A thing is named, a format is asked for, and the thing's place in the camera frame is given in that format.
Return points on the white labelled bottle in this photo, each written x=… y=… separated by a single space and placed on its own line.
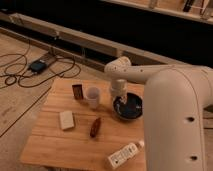
x=119 y=157

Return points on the brown oblong object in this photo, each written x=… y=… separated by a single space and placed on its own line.
x=95 y=127

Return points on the dark ceramic bowl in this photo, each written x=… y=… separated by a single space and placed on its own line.
x=128 y=108

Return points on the brown rectangular block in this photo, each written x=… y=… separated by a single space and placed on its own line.
x=77 y=91

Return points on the wooden board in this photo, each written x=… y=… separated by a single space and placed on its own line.
x=48 y=145

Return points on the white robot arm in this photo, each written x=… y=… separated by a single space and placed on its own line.
x=174 y=98

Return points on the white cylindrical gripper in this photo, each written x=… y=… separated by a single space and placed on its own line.
x=118 y=88

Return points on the blue power adapter box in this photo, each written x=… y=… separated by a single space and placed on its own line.
x=37 y=67

